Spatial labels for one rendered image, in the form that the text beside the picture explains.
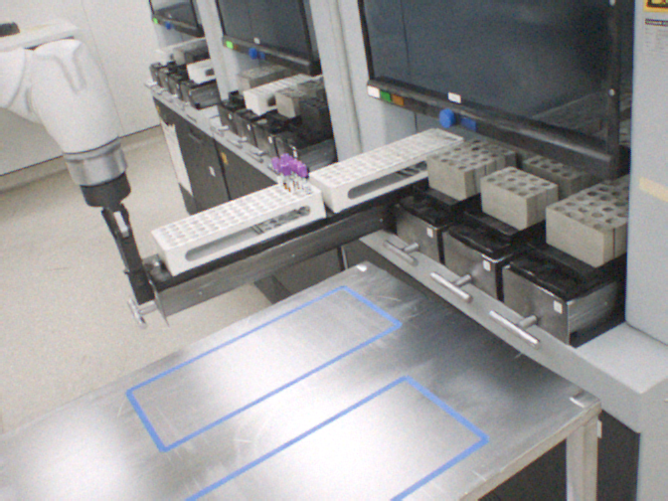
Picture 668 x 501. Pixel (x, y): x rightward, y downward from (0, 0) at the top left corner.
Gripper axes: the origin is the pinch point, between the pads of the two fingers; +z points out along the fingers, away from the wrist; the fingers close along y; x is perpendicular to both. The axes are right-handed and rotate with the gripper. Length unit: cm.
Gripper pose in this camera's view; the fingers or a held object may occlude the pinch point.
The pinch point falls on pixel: (139, 283)
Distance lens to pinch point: 124.2
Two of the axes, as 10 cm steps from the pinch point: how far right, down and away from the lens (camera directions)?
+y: -4.5, -3.6, 8.2
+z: 1.7, 8.6, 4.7
